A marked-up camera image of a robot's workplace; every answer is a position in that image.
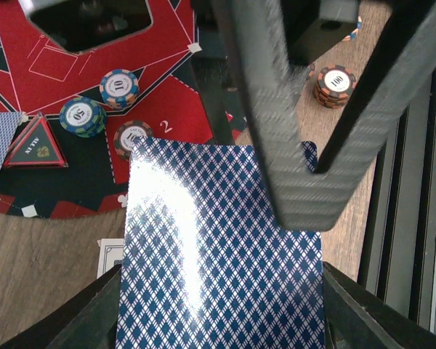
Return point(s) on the blue backed card deck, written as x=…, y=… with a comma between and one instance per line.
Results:
x=206, y=265

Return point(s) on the green blue chip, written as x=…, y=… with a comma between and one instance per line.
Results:
x=83, y=117

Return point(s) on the round red black poker mat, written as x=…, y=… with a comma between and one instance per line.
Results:
x=80, y=81

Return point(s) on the orange black chip stack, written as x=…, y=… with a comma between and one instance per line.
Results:
x=334, y=86

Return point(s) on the black triangular dealer button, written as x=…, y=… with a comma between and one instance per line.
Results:
x=35, y=146

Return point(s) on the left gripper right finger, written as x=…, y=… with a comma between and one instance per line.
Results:
x=363, y=320

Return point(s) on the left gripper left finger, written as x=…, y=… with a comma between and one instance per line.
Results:
x=88, y=320

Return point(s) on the white playing card box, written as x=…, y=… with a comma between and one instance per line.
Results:
x=111, y=254

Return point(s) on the black aluminium front rail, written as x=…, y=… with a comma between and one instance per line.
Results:
x=398, y=260

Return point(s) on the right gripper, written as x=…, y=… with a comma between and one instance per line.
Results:
x=82, y=25

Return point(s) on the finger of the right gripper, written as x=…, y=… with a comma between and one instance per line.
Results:
x=269, y=89

